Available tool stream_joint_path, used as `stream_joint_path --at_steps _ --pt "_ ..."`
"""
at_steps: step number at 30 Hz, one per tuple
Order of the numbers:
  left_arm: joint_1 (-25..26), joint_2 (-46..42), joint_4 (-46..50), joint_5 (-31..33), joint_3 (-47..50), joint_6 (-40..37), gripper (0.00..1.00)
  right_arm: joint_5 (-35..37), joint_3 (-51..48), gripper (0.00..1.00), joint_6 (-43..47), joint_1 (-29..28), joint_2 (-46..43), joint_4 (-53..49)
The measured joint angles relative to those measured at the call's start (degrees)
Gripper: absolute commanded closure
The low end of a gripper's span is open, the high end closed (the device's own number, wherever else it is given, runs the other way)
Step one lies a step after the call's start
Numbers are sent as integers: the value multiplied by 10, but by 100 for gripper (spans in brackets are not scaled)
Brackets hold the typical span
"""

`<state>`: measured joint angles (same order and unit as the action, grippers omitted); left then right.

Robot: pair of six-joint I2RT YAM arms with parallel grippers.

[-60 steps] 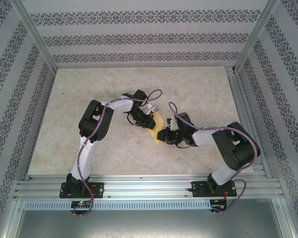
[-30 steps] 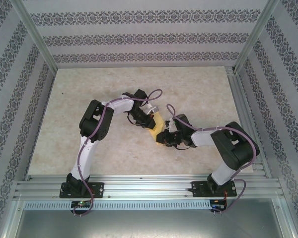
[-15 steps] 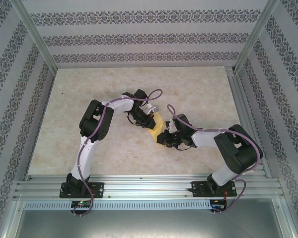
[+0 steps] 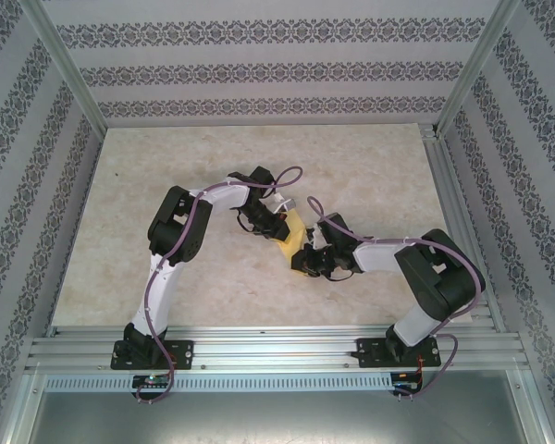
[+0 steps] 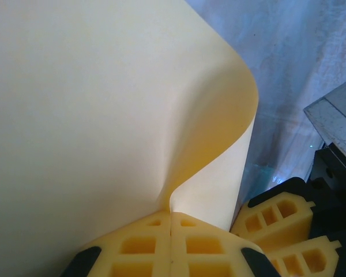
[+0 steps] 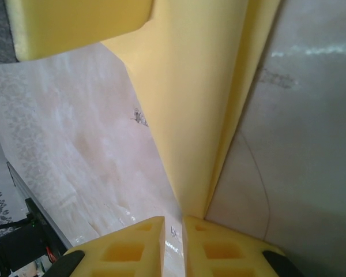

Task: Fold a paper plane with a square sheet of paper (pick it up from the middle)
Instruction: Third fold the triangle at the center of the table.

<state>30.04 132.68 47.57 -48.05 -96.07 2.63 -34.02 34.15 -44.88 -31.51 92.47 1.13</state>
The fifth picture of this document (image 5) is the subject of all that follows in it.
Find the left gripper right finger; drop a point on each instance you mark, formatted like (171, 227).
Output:
(178, 239)

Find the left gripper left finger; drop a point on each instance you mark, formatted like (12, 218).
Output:
(161, 239)

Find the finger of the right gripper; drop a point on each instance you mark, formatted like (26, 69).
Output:
(302, 225)
(330, 261)

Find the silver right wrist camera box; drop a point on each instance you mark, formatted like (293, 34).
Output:
(331, 118)

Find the yellow paper sheet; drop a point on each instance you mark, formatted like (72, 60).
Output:
(103, 115)

